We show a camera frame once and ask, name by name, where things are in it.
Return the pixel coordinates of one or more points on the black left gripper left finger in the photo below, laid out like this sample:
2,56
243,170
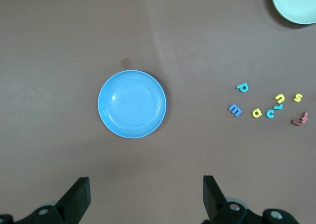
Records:
74,201

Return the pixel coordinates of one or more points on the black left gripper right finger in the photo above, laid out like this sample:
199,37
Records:
212,196

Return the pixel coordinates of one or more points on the blue foam letter m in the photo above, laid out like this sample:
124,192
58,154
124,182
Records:
235,109

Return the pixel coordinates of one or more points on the yellow foam letter a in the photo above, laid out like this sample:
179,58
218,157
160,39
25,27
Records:
256,113

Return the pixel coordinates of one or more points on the teal foam letter p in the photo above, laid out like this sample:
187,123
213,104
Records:
242,87

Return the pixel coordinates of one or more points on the red foam letter l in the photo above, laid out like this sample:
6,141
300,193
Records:
295,122

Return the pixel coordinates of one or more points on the blue plate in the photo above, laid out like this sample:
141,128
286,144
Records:
132,104

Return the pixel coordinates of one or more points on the yellow foam letter u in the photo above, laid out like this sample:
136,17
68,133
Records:
280,98

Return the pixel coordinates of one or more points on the red foam letter f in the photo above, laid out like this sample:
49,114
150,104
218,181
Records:
304,117

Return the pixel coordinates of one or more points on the yellow foam letter s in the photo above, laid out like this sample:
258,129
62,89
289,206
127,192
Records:
298,97

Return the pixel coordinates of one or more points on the brown tape patch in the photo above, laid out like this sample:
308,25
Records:
126,63

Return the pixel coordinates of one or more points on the brown table cover sheet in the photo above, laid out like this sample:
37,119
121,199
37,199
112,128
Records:
74,48

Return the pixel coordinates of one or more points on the pale green plate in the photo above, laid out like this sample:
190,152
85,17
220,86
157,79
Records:
296,4

